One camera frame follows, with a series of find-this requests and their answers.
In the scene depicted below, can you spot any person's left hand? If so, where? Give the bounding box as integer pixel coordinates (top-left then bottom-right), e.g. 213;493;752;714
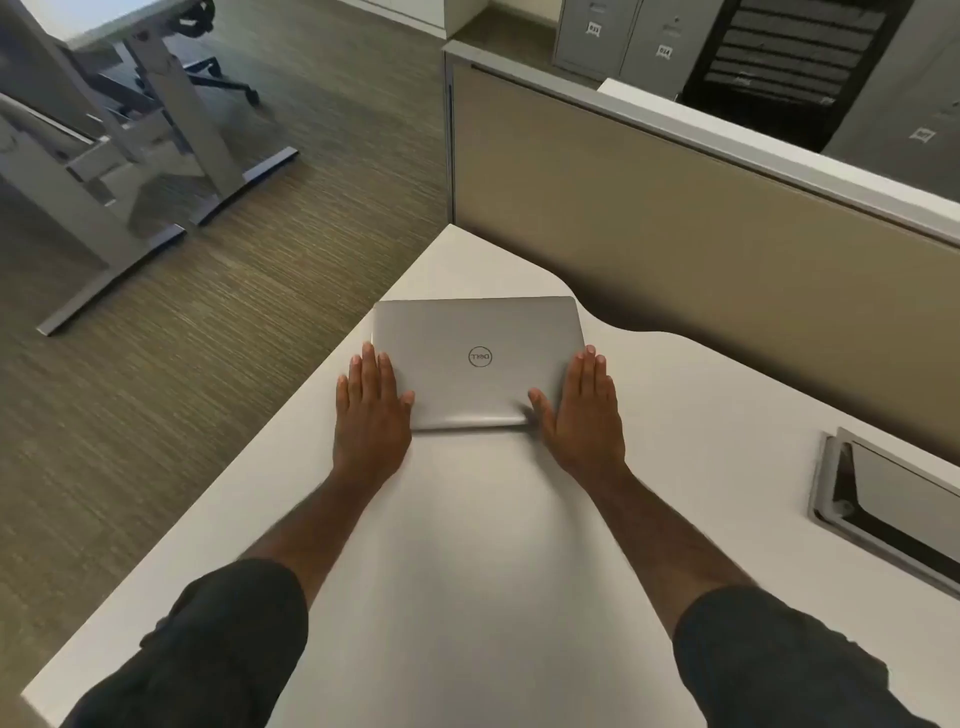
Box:
333;342;416;489

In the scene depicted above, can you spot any person's right hand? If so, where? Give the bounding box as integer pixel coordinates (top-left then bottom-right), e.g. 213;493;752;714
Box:
528;345;628;482

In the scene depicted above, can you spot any silver laptop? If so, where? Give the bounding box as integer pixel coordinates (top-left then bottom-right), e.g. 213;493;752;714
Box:
372;296;588;433

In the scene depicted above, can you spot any person's left forearm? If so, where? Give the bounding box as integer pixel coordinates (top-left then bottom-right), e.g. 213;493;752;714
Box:
238;459;412;610

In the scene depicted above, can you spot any person's right forearm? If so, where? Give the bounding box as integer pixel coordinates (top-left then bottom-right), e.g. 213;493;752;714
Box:
555;459;760;625

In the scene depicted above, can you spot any beige desk partition panel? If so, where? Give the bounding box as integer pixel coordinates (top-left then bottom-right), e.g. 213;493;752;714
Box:
442;39;960;450

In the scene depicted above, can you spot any dark grey shirt sleeve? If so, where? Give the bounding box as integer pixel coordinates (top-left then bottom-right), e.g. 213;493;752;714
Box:
61;558;310;728
672;585;943;728

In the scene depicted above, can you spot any white desk with grey legs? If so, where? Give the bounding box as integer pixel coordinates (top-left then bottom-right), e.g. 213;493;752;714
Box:
0;90;189;338
30;0;301;228

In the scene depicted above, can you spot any grey filing cabinet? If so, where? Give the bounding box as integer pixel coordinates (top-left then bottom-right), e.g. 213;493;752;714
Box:
619;0;727;99
552;0;643;80

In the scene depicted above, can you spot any black office chair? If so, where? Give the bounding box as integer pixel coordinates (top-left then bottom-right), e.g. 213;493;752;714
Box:
78;0;262;125

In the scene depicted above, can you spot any black shelf rack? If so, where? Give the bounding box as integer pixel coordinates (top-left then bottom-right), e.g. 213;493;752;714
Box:
678;0;917;153

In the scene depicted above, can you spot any light grey storage cabinet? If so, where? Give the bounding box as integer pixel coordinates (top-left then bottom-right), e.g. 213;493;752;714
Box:
819;0;960;205

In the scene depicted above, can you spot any grey desk cable hatch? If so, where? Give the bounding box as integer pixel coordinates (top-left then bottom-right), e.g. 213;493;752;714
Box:
807;427;960;601

